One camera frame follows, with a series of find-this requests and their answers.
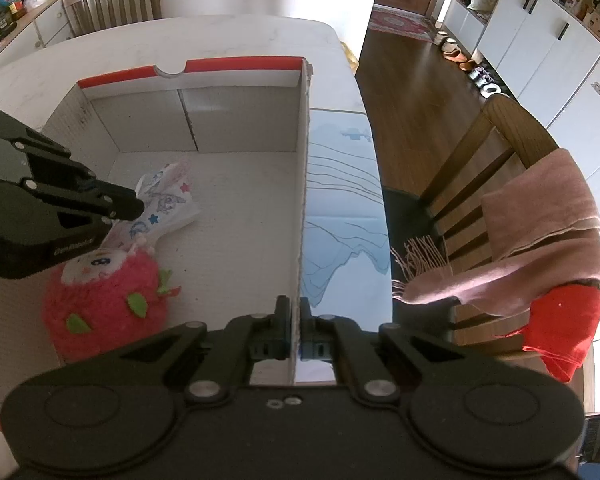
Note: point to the red patterned rug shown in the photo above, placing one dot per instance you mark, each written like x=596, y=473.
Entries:
x=397, y=22

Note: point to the pink fringed scarf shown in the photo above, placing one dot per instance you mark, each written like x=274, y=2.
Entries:
x=540, y=240

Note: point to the red and white cardboard box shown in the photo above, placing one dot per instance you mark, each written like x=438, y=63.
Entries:
x=245, y=200

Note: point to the wooden slat-back chair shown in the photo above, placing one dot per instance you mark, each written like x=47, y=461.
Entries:
x=500, y=125
x=115, y=0

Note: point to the yellow cloth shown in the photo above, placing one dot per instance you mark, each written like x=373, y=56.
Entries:
x=347, y=55

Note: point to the pink plush toy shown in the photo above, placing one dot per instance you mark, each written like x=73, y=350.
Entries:
x=110, y=300

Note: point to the blue mountain print mat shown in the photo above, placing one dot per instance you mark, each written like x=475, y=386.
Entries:
x=340, y=220

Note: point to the white fridge with stickers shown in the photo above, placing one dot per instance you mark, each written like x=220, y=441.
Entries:
x=595, y=105

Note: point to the white cartoon printed cloth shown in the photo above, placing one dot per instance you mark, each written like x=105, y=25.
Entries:
x=170, y=195

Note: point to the wooden top sideboard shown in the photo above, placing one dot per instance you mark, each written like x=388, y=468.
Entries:
x=45, y=20

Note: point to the black seat cushion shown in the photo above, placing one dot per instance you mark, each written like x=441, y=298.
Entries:
x=405, y=215

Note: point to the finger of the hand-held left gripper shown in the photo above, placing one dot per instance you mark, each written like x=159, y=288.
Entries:
x=105, y=200

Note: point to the row of shoes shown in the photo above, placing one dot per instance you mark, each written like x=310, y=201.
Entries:
x=480, y=77

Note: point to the low white cabinet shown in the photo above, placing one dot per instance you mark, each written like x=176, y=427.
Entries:
x=460, y=25

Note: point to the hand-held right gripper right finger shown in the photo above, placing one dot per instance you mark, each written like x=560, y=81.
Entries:
x=311, y=347

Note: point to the red cloth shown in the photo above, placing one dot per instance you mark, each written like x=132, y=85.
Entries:
x=565, y=325

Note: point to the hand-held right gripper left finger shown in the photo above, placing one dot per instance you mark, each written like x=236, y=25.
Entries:
x=281, y=340

